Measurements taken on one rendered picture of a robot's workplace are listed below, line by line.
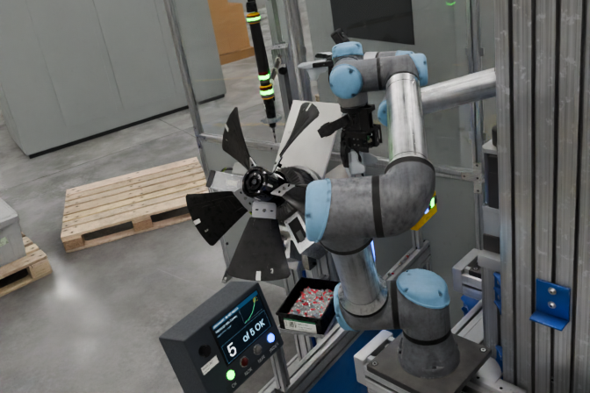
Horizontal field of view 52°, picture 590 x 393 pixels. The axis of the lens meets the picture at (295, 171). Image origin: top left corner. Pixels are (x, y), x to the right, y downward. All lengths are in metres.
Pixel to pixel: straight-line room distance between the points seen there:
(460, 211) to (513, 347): 1.20
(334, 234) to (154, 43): 6.65
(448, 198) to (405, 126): 1.51
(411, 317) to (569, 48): 0.67
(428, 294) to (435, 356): 0.17
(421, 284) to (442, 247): 1.41
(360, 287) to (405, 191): 0.32
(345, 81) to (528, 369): 0.82
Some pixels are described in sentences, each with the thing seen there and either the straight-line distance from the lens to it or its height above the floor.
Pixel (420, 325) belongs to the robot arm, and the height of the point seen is 1.18.
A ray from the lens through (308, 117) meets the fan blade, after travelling 2.17.
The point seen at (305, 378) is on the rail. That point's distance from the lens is 1.88.
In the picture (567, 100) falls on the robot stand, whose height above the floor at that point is 1.70.
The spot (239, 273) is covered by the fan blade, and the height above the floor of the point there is 0.96.
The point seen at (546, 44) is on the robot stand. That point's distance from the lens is 1.23.
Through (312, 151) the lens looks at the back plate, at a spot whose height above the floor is 1.20.
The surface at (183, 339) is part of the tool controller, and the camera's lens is 1.44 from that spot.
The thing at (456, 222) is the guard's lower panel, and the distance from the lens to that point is 2.75.
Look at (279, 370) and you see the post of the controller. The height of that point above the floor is 0.93.
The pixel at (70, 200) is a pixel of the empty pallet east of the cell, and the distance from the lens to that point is 5.54.
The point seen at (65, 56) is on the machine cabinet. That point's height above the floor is 1.02.
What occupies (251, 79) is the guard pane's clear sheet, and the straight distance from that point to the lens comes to 3.13.
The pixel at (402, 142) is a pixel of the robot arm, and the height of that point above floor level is 1.66.
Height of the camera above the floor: 2.09
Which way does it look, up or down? 23 degrees down
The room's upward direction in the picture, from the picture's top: 10 degrees counter-clockwise
